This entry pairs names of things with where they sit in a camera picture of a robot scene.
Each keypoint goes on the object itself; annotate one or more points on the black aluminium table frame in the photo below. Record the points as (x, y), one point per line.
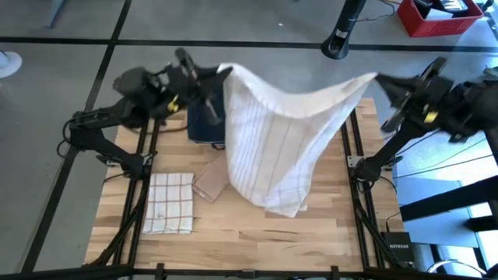
(194, 275)

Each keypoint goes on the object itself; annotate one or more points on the black electronic device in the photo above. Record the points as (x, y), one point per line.
(447, 4)

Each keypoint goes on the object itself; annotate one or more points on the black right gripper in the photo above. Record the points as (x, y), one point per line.
(443, 103)

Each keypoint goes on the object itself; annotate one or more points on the white grey-striped towel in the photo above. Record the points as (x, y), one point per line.
(272, 148)

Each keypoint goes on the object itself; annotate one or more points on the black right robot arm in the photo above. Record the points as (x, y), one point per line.
(389, 151)

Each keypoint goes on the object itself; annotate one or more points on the black pedestal stand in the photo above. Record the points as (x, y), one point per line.
(342, 35)

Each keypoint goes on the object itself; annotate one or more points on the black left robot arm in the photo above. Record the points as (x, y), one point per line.
(109, 145)

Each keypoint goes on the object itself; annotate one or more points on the pale pink towel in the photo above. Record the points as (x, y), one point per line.
(212, 180)

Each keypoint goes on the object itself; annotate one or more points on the short black metal beam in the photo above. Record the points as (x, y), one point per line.
(484, 224)

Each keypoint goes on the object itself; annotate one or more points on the long black metal beam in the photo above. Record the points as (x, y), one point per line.
(447, 200)

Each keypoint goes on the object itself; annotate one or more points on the white red-checked towel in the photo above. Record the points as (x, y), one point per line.
(167, 202)

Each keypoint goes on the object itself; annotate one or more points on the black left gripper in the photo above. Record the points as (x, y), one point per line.
(177, 89)

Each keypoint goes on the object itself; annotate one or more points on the red plastic crate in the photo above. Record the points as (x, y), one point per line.
(428, 29)

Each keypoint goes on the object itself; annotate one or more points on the black Netgear network switch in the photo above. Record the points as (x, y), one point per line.
(398, 247)

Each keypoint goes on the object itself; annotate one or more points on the grey metal leg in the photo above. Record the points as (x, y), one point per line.
(54, 13)

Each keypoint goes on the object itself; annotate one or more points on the navy fabric basket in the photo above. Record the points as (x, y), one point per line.
(198, 130)

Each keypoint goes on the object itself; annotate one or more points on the white round base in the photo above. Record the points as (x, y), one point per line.
(9, 64)

